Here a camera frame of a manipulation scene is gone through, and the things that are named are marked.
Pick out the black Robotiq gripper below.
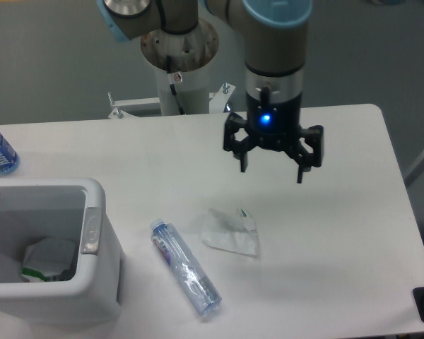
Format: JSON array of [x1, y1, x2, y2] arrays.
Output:
[[223, 93, 324, 184]]

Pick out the clear plastic wrapper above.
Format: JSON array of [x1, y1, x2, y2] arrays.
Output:
[[201, 208, 259, 258]]

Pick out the clear water bottle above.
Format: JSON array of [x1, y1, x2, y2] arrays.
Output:
[[151, 219, 222, 316]]

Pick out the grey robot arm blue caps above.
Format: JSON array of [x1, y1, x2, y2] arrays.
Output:
[[97, 1, 324, 174]]

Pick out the white plastic trash can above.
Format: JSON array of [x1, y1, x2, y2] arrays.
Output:
[[0, 178, 124, 323]]

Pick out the white pedestal base bracket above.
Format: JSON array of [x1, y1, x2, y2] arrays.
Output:
[[107, 83, 236, 119]]

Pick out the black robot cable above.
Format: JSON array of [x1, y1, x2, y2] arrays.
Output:
[[165, 54, 186, 116]]

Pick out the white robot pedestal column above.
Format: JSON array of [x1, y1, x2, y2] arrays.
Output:
[[141, 18, 219, 116]]

